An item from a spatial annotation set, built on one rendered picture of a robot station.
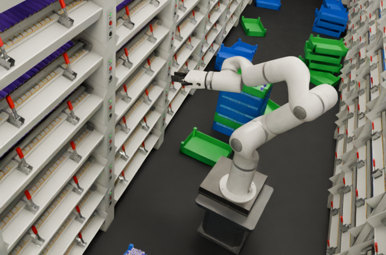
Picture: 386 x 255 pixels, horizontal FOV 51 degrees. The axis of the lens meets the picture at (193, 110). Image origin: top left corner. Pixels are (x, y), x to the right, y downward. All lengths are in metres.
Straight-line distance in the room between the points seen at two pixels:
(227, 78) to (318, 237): 1.13
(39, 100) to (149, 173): 1.36
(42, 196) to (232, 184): 0.91
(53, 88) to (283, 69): 0.83
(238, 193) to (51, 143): 0.99
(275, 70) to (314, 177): 1.34
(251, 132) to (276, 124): 0.14
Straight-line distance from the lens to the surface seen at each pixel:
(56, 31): 1.27
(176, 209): 2.37
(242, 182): 1.98
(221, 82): 1.81
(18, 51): 1.17
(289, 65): 1.56
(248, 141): 1.75
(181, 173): 2.56
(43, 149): 1.42
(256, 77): 1.66
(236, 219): 2.04
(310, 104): 1.49
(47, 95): 1.33
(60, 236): 1.88
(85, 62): 1.48
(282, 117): 1.65
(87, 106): 1.58
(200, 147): 2.75
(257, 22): 4.56
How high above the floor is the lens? 1.86
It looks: 38 degrees down
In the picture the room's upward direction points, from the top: 9 degrees clockwise
